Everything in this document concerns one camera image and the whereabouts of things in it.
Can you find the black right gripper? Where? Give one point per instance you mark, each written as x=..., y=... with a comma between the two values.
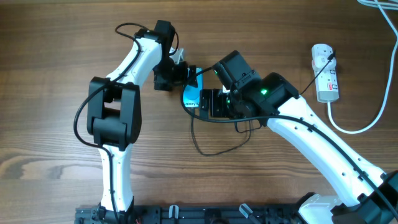
x=217, y=109

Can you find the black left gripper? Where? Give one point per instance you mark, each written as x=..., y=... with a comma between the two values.
x=158, y=81

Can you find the blue-screen Galaxy smartphone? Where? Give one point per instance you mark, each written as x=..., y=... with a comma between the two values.
x=191, y=95

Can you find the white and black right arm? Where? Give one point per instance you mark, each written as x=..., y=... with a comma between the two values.
x=364, y=193

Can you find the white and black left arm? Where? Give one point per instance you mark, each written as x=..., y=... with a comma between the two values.
x=114, y=116

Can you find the white USB charger adapter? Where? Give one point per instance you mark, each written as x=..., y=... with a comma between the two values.
x=322, y=61

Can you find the white power strip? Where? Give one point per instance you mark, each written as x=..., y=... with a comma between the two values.
x=326, y=83

